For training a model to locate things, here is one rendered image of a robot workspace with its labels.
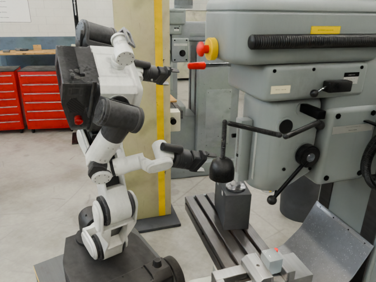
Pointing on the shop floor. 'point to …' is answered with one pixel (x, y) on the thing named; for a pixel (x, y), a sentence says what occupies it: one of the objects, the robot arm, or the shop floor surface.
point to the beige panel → (149, 110)
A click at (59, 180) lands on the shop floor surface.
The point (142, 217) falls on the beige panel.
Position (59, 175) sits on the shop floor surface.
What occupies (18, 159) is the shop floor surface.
